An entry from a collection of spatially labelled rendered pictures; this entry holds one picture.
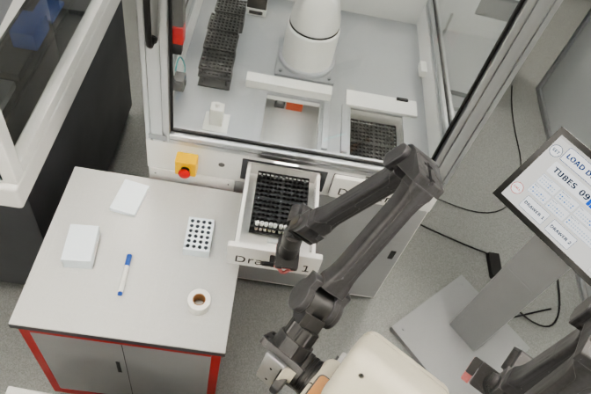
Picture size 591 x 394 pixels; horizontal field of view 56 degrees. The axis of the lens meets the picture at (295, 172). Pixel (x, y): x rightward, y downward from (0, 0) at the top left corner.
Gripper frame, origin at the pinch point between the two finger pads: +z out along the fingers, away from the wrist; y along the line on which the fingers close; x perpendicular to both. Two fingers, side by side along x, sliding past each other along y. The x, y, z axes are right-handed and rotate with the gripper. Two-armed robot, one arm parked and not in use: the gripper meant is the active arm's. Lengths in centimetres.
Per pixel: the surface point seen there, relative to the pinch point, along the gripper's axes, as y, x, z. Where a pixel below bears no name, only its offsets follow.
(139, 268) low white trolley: -0.7, 43.7, 14.0
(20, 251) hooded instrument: 18, 96, 52
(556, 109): 184, -170, 75
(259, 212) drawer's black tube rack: 18.0, 9.7, -0.2
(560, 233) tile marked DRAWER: 21, -87, -11
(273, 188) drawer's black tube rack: 30.8, 5.8, 3.1
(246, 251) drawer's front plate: 2.8, 11.7, -1.1
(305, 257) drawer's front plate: 2.8, -6.1, -2.9
